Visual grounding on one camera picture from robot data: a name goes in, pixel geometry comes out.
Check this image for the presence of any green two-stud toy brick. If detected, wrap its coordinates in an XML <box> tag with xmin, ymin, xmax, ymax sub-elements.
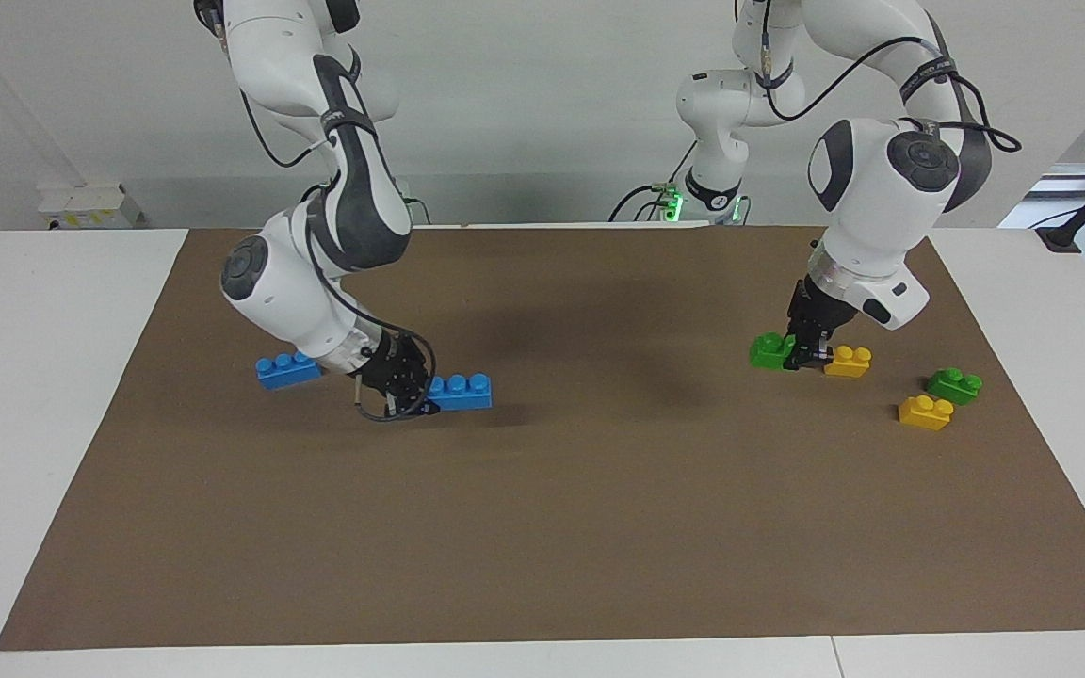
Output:
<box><xmin>926</xmin><ymin>367</ymin><xmax>984</xmax><ymax>407</ymax></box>
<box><xmin>750</xmin><ymin>332</ymin><xmax>796</xmax><ymax>370</ymax></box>

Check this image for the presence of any black left base cable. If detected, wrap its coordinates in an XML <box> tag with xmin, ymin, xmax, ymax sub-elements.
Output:
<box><xmin>608</xmin><ymin>139</ymin><xmax>699</xmax><ymax>224</ymax></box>

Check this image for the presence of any white wall power box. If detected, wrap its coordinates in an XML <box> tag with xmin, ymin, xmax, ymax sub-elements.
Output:
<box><xmin>38</xmin><ymin>182</ymin><xmax>143</xmax><ymax>231</ymax></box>

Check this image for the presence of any yellow two-stud toy brick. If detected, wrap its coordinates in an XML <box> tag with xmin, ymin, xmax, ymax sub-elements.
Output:
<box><xmin>825</xmin><ymin>345</ymin><xmax>873</xmax><ymax>379</ymax></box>
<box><xmin>898</xmin><ymin>395</ymin><xmax>955</xmax><ymax>432</ymax></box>

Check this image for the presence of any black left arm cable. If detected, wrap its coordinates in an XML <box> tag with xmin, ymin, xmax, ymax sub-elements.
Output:
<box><xmin>757</xmin><ymin>19</ymin><xmax>1022</xmax><ymax>153</ymax></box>

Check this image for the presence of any blue three-stud toy brick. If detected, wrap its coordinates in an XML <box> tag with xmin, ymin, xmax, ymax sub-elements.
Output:
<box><xmin>425</xmin><ymin>374</ymin><xmax>494</xmax><ymax>412</ymax></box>
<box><xmin>256</xmin><ymin>351</ymin><xmax>323</xmax><ymax>391</ymax></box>

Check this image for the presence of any brown paper mat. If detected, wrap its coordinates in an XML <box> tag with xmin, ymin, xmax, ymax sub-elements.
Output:
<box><xmin>0</xmin><ymin>224</ymin><xmax>1085</xmax><ymax>653</ymax></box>

